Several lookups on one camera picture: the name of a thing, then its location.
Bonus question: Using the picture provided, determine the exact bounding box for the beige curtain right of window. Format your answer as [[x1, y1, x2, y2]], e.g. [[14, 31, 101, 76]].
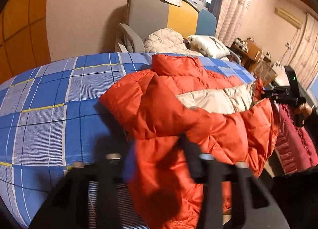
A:
[[216, 0, 251, 47]]

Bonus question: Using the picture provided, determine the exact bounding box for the grey yellow blue headboard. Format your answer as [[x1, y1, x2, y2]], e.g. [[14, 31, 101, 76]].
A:
[[115, 0, 217, 52]]

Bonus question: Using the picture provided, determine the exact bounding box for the cream quilted jacket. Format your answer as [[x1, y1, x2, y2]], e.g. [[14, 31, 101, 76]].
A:
[[144, 28, 203, 56]]

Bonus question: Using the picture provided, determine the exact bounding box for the dark sleeved right forearm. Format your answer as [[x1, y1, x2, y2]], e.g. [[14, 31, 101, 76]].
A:
[[303, 107, 318, 143]]

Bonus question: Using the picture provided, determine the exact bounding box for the blue plaid bed sheet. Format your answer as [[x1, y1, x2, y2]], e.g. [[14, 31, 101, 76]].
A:
[[0, 51, 257, 229]]

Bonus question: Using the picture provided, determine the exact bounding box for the orange wooden wardrobe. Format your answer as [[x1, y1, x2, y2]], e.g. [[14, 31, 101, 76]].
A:
[[1, 0, 51, 82]]

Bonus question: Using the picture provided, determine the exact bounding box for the white patterned pillow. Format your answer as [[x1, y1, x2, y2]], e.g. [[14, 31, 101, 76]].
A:
[[188, 35, 230, 59]]

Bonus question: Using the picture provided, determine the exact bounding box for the wall air conditioner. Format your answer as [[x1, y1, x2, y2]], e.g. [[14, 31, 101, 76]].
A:
[[274, 7, 302, 29]]

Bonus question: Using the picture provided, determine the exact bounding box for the wooden bedside cabinet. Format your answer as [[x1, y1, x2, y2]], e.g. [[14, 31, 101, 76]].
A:
[[230, 38, 272, 72]]

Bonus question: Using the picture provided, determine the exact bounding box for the person's right hand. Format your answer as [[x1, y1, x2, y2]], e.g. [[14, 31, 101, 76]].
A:
[[294, 103, 313, 120]]

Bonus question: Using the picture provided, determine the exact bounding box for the wicker chair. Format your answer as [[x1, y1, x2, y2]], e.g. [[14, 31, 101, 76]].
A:
[[251, 60, 278, 87]]

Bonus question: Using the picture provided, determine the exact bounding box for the orange puffer jacket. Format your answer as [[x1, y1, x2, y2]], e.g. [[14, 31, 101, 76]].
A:
[[100, 53, 279, 228]]

